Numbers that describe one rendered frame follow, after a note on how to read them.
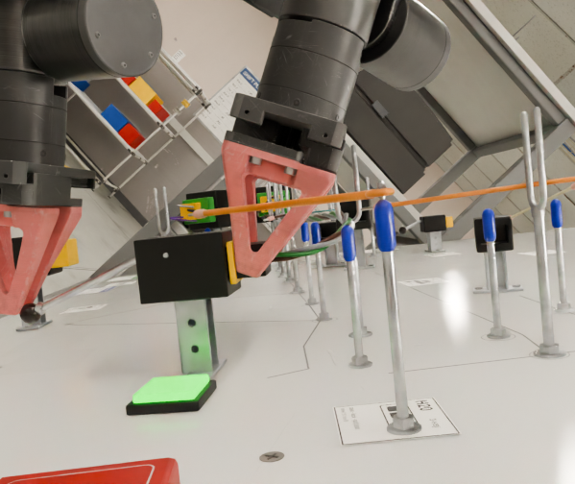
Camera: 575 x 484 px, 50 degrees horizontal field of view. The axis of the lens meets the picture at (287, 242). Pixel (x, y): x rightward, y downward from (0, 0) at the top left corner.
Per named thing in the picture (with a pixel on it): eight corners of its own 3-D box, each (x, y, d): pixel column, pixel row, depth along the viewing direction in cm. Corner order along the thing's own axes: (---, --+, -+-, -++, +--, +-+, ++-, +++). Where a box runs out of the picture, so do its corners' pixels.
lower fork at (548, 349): (573, 356, 35) (553, 105, 34) (542, 360, 35) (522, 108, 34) (556, 349, 37) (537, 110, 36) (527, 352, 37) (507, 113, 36)
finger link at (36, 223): (89, 306, 45) (95, 179, 45) (38, 326, 38) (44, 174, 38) (3, 299, 46) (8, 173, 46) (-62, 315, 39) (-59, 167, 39)
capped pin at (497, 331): (510, 339, 40) (498, 207, 40) (486, 339, 41) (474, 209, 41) (511, 333, 42) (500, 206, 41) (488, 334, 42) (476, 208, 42)
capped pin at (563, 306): (563, 313, 47) (554, 199, 46) (549, 310, 48) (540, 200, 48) (579, 310, 47) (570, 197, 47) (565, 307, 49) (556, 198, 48)
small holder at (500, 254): (516, 278, 66) (511, 212, 66) (524, 292, 57) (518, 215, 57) (471, 281, 67) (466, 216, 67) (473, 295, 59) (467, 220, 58)
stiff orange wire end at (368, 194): (197, 218, 40) (196, 209, 40) (401, 197, 26) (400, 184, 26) (179, 220, 39) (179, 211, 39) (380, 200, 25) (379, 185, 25)
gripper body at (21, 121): (97, 196, 46) (102, 95, 45) (21, 193, 36) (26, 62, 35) (14, 190, 46) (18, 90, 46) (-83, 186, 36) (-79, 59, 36)
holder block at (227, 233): (161, 294, 42) (155, 236, 42) (241, 287, 42) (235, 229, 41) (139, 304, 38) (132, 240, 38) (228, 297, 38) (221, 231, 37)
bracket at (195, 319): (193, 364, 43) (184, 292, 42) (227, 361, 42) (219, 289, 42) (173, 383, 38) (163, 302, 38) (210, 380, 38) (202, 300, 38)
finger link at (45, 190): (80, 310, 44) (86, 178, 43) (25, 330, 37) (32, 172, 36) (-9, 302, 45) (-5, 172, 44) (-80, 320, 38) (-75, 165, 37)
